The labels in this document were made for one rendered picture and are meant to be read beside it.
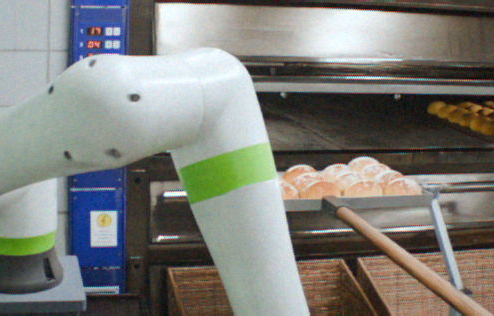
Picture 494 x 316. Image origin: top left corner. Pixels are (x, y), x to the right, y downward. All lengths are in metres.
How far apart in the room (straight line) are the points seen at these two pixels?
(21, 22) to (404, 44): 1.13
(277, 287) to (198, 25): 1.45
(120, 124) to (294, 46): 1.58
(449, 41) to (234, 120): 1.70
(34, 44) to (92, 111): 1.45
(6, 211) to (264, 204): 0.46
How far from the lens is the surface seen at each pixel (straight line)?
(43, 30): 2.28
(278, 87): 2.25
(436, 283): 1.42
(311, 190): 1.92
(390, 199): 1.97
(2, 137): 0.98
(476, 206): 2.77
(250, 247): 0.97
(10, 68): 2.29
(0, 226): 1.29
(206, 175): 0.97
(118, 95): 0.85
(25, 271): 1.31
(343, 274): 2.56
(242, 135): 0.97
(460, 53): 2.62
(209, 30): 2.34
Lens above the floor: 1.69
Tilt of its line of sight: 11 degrees down
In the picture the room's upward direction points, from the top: 2 degrees clockwise
